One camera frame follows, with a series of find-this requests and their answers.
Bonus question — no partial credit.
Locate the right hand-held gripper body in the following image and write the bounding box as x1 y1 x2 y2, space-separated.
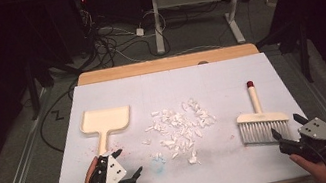
274 115 326 170

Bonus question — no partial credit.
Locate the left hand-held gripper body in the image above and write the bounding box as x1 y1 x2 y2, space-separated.
85 149 137 183

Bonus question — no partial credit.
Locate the white brush with red cap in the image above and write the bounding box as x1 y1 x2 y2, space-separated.
230 75 294 150

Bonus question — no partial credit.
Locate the cream plastic dustpan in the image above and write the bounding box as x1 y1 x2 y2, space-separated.
77 103 138 161

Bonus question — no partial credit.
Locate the pile of white paper scraps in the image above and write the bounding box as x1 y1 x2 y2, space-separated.
136 94 225 174

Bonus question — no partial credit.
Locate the white foam board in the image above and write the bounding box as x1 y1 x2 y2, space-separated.
30 46 318 183

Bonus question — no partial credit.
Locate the black metal stand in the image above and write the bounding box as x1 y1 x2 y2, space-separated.
20 58 44 122

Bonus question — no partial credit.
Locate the grey power strip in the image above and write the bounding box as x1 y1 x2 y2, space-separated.
96 24 115 37

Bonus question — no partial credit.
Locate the white power adapter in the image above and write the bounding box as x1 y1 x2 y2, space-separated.
135 26 146 38

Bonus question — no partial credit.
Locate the black floor cable loop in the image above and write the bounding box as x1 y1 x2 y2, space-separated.
31 81 92 157

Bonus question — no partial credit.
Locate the tangle of floor cables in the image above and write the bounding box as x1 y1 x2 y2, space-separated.
77 0 176 72

